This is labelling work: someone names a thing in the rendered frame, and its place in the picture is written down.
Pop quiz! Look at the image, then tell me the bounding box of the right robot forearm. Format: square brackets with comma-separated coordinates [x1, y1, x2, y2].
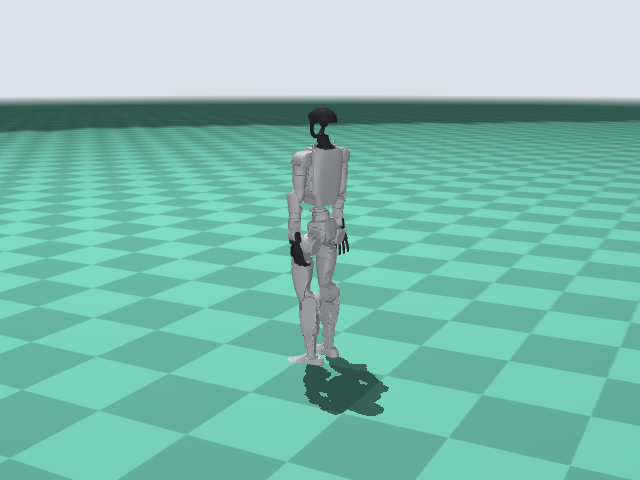
[332, 191, 346, 227]

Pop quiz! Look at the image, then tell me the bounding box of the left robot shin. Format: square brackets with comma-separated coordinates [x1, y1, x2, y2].
[299, 296, 321, 359]

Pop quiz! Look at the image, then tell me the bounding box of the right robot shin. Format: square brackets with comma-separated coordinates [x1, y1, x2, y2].
[319, 283, 340, 349]

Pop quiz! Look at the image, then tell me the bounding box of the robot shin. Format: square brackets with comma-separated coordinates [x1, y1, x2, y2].
[299, 296, 321, 359]
[319, 283, 340, 349]

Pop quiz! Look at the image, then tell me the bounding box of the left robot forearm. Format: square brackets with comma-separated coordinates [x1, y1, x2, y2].
[287, 192, 303, 241]

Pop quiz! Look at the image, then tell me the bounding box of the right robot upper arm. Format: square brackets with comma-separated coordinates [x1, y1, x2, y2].
[338, 147, 350, 195]

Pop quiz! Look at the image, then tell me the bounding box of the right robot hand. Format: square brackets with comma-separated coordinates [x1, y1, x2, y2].
[335, 218, 349, 255]

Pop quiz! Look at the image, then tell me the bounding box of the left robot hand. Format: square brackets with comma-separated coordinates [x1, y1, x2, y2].
[289, 232, 311, 267]

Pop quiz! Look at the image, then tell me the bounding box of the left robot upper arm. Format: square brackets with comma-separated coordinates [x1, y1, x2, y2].
[286, 150, 313, 203]

